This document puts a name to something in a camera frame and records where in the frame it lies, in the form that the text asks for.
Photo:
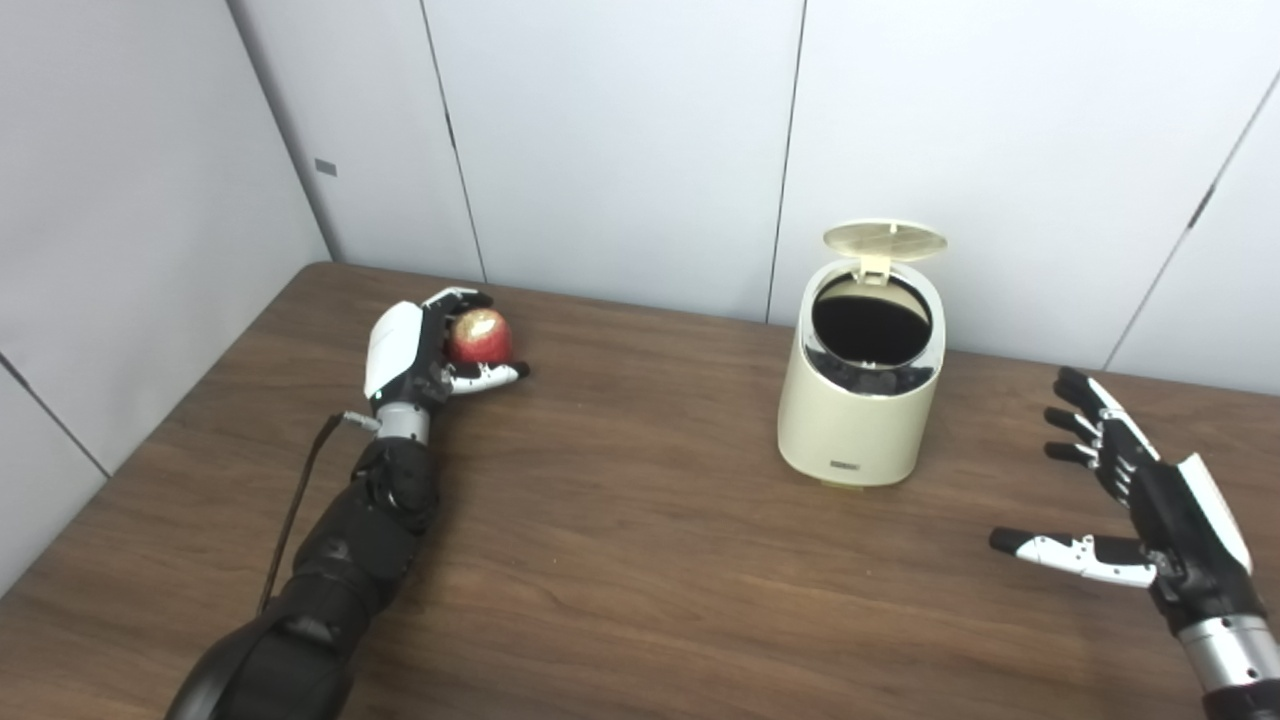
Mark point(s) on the black and white left hand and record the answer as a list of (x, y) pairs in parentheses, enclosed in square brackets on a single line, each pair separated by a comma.
[(395, 345)]

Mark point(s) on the black and white right hand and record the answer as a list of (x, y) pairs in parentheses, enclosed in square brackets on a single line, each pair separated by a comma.
[(1190, 525)]

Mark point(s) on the red apple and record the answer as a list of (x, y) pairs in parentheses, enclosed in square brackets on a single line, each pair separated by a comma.
[(482, 338)]

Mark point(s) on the cream-colored bin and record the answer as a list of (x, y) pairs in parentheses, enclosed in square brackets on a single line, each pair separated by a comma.
[(850, 430)]

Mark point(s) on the round cream bin lid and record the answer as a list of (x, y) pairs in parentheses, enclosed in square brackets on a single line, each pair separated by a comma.
[(885, 240)]

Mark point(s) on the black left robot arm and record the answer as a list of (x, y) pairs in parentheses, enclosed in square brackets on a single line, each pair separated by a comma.
[(350, 560)]

